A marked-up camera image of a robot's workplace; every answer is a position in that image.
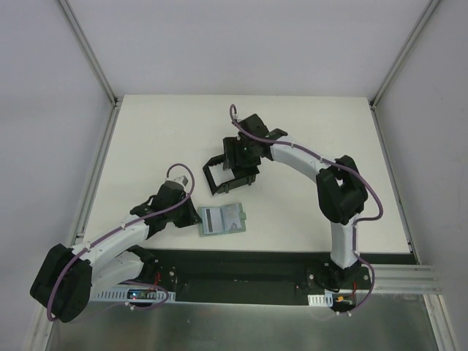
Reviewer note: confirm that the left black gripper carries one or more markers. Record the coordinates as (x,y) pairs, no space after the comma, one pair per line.
(184,214)

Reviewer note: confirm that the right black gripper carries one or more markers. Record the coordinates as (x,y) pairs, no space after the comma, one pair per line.
(231,161)

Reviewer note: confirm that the green leather card holder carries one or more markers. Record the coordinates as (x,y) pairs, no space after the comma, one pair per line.
(234,219)

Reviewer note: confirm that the black plastic card box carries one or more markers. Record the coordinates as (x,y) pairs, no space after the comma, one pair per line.
(222,181)

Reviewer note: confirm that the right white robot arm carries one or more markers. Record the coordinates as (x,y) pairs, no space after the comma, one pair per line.
(341,194)

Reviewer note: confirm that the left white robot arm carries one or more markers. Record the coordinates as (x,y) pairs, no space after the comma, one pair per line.
(70,276)

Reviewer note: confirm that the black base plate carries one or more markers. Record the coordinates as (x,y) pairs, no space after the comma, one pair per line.
(257,278)

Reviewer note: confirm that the left white cable duct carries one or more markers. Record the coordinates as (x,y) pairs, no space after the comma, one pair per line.
(133,295)

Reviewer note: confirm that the white cable duct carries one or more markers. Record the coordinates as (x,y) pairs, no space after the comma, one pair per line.
(325,300)
(133,295)

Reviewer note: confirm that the right white cable duct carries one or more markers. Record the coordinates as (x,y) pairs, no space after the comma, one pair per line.
(325,300)

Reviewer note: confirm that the left aluminium frame post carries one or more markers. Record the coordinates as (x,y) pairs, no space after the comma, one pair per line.
(86,49)

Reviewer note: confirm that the aluminium frame post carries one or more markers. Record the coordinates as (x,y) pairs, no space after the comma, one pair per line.
(86,49)
(405,50)

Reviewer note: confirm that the right aluminium frame post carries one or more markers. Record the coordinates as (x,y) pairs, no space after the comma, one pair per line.
(405,50)

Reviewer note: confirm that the aluminium front rail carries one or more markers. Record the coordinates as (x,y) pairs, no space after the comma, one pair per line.
(405,279)

